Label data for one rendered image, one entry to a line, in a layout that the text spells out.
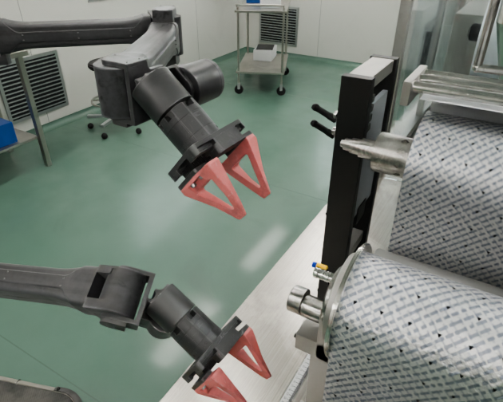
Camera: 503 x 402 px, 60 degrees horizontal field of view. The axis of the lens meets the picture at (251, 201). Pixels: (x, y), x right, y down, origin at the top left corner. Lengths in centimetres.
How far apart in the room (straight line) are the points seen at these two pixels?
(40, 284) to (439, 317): 55
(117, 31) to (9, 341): 173
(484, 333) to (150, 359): 177
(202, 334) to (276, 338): 34
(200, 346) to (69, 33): 68
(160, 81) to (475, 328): 43
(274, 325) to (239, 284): 142
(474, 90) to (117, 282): 56
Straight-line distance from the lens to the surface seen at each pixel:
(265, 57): 547
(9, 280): 78
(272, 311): 103
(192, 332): 66
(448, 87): 67
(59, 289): 72
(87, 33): 102
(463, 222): 67
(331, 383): 59
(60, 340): 233
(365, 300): 50
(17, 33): 103
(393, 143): 70
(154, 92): 55
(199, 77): 59
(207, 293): 236
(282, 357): 94
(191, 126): 53
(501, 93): 70
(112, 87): 60
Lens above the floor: 164
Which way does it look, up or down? 32 degrees down
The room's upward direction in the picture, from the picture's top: straight up
